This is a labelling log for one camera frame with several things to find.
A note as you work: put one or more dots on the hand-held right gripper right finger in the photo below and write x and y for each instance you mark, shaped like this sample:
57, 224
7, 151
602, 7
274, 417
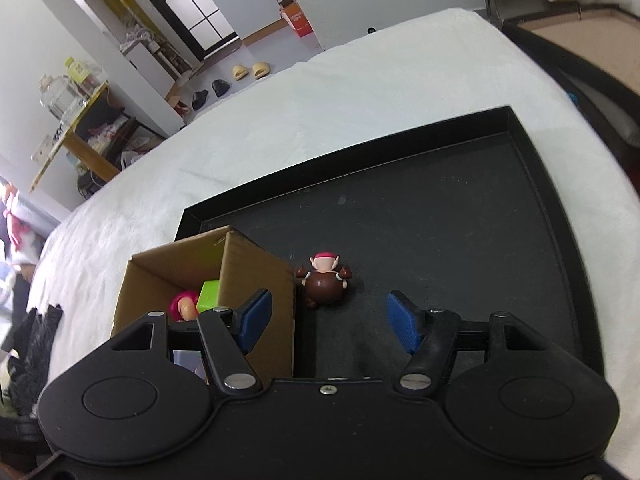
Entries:
405, 322

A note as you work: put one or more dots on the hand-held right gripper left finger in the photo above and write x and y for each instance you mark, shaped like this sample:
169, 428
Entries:
255, 317

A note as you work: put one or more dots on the brown cardboard box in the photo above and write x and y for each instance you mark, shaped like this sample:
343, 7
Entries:
260, 270

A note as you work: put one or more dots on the green toy block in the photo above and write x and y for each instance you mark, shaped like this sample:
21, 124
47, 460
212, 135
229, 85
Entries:
208, 295

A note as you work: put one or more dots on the brown toy figure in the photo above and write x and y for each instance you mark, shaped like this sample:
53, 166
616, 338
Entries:
325, 285

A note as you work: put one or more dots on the black plastic tray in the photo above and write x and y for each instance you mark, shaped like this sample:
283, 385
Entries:
450, 210

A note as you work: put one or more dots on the pink toy figure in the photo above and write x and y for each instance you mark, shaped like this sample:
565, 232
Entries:
182, 306

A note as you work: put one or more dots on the pale blue card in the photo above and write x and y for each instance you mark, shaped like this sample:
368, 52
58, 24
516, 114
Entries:
187, 361

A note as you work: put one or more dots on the white plastic bag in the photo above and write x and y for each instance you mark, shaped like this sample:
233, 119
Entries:
131, 158

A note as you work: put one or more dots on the black cloth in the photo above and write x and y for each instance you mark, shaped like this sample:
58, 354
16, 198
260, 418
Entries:
35, 350

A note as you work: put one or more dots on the black shoe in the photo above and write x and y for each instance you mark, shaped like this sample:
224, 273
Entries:
220, 87
200, 100

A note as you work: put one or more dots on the beige slipper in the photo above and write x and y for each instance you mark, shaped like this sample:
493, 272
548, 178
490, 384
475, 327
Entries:
260, 69
240, 72

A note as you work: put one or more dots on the pink white cloth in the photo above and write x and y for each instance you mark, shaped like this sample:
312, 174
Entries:
17, 230

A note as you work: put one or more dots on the wooden shelf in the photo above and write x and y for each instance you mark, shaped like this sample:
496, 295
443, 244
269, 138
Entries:
75, 132

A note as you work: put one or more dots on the small white cabinet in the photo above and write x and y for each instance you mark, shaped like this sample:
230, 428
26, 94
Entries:
150, 60

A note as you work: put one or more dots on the glass jar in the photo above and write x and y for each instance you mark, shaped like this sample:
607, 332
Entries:
56, 96

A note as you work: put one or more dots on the orange box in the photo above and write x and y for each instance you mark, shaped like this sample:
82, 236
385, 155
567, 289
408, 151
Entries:
296, 19

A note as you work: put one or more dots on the yellow green bottle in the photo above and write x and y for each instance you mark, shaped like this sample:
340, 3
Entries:
75, 70

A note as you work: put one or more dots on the black framed wooden table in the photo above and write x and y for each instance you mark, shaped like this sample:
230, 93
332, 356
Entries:
575, 35

